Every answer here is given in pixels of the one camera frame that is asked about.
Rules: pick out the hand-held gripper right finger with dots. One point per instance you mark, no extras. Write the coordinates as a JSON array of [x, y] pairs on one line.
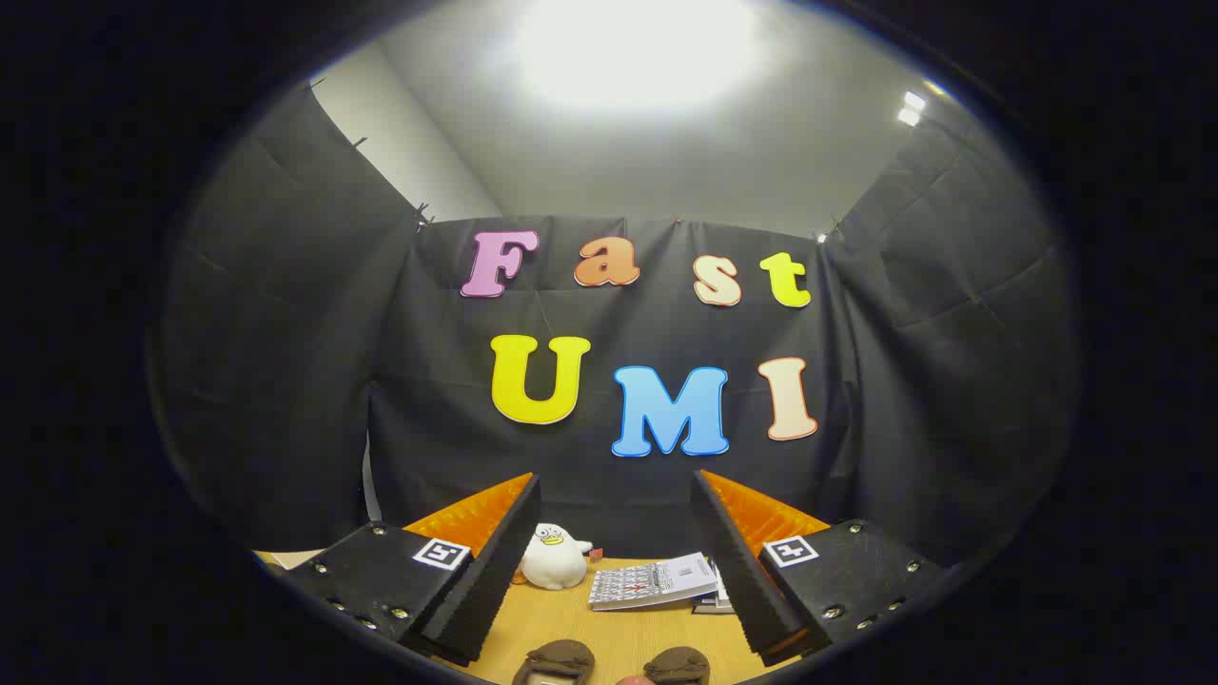
[[737, 571]]

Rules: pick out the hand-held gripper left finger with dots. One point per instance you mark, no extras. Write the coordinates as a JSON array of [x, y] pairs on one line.
[[495, 571]]

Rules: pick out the brown fuzzy slipper shoe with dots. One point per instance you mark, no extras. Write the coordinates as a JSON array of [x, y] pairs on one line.
[[557, 658], [677, 663]]

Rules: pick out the dark cover book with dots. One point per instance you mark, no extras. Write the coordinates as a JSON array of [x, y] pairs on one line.
[[714, 606]]

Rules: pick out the white duck plush toy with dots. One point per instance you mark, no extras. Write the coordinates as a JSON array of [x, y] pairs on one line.
[[557, 566]]

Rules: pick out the patterned cover white book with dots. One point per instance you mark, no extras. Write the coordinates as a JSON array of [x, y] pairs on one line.
[[647, 582]]

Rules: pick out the black backdrop cloth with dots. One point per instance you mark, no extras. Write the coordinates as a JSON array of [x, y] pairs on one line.
[[285, 381]]

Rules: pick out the small ceiling light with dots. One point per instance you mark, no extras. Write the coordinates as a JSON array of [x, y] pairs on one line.
[[914, 100], [909, 116]]

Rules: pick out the large ceiling light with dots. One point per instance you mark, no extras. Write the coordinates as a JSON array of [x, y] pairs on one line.
[[638, 48]]

